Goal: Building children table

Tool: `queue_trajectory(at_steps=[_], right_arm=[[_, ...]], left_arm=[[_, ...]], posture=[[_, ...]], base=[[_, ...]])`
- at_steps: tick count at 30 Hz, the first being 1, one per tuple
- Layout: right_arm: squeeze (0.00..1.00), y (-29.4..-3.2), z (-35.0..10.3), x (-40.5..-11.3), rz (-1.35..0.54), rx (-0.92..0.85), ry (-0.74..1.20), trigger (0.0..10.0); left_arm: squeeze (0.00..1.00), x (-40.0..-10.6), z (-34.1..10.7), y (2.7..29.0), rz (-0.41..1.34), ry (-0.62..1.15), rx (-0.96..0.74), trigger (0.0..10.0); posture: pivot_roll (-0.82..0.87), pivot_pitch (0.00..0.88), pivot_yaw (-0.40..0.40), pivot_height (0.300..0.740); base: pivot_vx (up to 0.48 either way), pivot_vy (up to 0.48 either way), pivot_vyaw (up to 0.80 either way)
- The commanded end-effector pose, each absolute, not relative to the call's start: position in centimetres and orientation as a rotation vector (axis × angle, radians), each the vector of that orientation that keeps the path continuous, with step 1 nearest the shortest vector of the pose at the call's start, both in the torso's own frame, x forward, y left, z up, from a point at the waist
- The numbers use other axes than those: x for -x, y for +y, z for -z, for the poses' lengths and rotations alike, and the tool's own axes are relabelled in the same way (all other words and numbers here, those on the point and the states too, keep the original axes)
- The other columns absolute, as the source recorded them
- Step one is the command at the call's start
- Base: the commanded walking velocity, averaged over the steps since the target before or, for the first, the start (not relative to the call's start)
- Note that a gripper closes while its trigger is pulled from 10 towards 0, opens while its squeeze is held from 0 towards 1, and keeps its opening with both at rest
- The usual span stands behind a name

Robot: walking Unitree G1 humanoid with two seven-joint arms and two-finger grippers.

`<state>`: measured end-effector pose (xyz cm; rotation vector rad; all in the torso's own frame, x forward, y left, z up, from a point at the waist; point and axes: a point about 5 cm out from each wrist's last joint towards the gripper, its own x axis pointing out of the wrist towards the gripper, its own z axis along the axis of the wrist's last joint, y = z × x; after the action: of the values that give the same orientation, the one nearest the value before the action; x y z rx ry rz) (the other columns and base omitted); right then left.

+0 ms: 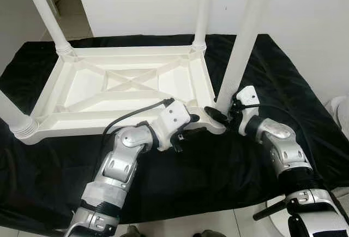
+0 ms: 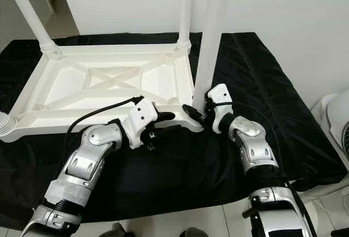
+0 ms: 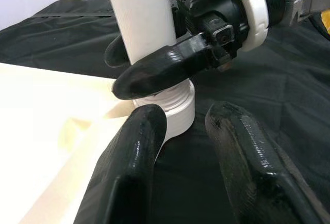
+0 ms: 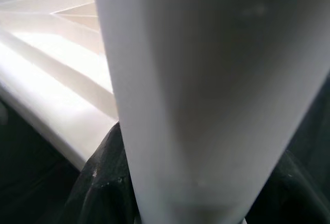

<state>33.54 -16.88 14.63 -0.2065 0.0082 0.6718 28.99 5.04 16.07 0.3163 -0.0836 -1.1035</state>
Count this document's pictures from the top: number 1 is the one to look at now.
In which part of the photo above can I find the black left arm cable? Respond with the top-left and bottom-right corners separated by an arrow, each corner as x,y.
103,98 -> 175,139

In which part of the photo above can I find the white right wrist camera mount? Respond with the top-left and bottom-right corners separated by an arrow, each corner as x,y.
236,85 -> 261,134

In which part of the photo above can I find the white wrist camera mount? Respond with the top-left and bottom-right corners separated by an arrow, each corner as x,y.
153,99 -> 192,151
236,85 -> 261,134

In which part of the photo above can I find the white plastic table leg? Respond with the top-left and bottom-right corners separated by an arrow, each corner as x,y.
192,0 -> 212,52
21,0 -> 73,56
214,0 -> 278,116
0,90 -> 39,139

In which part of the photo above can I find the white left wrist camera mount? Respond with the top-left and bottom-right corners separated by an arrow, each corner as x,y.
153,99 -> 192,151

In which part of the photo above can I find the grey robot left foot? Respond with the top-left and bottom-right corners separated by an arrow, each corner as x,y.
120,226 -> 143,237

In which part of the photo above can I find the white pedestal fan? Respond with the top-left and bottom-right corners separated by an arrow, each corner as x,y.
305,96 -> 349,205

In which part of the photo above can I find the white plastic table top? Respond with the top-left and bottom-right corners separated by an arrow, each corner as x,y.
21,45 -> 227,146

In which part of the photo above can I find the grey robot foot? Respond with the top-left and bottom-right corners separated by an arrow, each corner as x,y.
199,229 -> 227,237
120,226 -> 143,237

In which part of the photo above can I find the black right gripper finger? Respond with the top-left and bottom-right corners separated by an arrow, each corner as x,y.
204,106 -> 230,126

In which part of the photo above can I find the grey robot right foot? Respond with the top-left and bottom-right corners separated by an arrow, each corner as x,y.
199,229 -> 227,237

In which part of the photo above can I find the black cloth table cover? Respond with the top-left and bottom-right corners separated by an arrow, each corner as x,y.
0,32 -> 349,232

